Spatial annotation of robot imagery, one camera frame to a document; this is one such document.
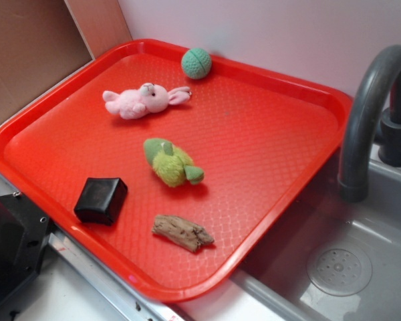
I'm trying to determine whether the pink plush bunny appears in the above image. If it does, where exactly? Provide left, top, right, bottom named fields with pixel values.
left=102, top=83, right=192, bottom=120

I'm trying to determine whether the aluminium rail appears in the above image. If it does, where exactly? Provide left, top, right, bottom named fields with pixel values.
left=0, top=160, right=188, bottom=321

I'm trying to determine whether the grey toy sink basin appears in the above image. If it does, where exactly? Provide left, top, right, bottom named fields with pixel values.
left=232, top=155, right=401, bottom=320

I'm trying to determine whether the round sink drain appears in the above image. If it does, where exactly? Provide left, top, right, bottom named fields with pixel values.
left=307, top=245, right=373, bottom=297

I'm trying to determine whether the brown cardboard panel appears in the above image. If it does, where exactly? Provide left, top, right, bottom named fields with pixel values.
left=0, top=0, right=134, bottom=134

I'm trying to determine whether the black square block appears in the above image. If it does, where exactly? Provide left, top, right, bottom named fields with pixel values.
left=74, top=178, right=128, bottom=226

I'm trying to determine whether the green textured ball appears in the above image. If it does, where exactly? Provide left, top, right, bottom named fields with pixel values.
left=181, top=48, right=212, bottom=80

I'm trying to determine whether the brown wood chip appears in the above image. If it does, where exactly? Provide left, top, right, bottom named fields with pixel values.
left=152, top=215, right=215, bottom=253

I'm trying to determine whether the red plastic tray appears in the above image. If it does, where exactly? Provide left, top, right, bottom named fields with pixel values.
left=0, top=39, right=352, bottom=302

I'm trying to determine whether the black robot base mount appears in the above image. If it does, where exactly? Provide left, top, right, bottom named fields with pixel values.
left=0, top=194, right=51, bottom=308

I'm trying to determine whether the grey curved faucet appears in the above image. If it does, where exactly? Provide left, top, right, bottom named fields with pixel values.
left=338, top=45, right=401, bottom=203

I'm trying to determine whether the green plush toy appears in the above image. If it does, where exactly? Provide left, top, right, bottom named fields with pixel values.
left=143, top=138, right=205, bottom=187

